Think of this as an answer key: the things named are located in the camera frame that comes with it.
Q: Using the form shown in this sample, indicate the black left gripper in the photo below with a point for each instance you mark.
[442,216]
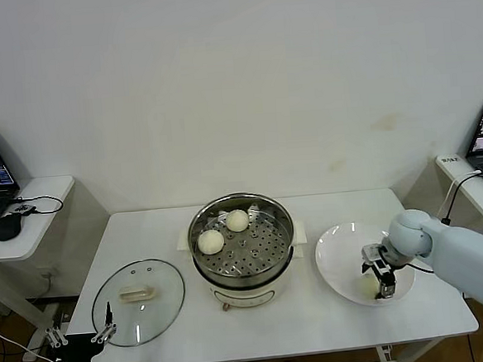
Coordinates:
[77,350]

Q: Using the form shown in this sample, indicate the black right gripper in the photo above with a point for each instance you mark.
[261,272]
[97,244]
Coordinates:
[389,262]

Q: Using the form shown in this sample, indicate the white steamed baozi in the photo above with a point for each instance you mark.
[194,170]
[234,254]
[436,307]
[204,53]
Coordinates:
[210,242]
[368,287]
[237,221]

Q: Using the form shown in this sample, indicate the round glass pot lid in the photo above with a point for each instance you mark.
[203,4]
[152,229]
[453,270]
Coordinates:
[162,286]

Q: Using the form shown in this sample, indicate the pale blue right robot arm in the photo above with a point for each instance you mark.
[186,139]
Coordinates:
[458,253]

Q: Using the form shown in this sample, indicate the perforated steel steamer basket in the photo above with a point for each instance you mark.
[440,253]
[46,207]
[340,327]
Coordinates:
[254,250]

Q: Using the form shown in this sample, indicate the round white plate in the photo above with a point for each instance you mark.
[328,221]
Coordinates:
[333,249]

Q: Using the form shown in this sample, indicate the white side table with mouse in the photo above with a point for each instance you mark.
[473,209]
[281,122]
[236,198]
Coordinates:
[41,220]

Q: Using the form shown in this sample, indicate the black computer mouse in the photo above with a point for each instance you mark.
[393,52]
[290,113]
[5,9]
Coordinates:
[7,227]

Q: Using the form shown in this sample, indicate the white electric cooking pot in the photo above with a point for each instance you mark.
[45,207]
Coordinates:
[249,296]

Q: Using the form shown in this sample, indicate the white side table with label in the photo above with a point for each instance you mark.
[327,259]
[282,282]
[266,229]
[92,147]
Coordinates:
[481,197]

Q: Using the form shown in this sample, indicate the white printed label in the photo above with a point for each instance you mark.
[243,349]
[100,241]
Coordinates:
[450,159]

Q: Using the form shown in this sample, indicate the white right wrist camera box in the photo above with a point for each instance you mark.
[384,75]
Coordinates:
[371,252]

